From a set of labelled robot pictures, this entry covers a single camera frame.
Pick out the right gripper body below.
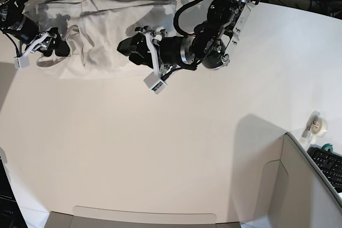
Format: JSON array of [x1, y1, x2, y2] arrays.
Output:
[[16, 27, 60, 58]]

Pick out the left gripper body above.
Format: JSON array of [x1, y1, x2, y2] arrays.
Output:
[[135, 26, 198, 80]]

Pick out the white printed t-shirt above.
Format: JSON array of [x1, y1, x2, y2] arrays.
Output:
[[25, 0, 177, 80]]

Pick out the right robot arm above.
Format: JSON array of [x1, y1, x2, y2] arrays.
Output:
[[1, 0, 70, 58]]

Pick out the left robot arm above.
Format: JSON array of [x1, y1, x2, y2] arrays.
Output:
[[117, 0, 260, 81]]

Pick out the clear tape dispenser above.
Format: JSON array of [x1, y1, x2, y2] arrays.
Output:
[[301, 111, 328, 144]]

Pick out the green tape roll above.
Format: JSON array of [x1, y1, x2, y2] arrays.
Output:
[[321, 144, 333, 153]]

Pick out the grey cardboard box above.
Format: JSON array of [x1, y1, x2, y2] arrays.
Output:
[[45, 133, 341, 227]]

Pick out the black keyboard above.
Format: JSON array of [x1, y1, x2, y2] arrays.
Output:
[[307, 147, 342, 193]]

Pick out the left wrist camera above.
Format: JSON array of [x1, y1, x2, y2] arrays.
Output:
[[144, 72, 167, 95]]

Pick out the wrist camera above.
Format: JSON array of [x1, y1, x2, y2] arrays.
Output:
[[14, 56, 30, 69], [144, 72, 167, 95]]

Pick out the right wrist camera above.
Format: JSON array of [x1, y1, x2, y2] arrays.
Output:
[[14, 56, 30, 69]]

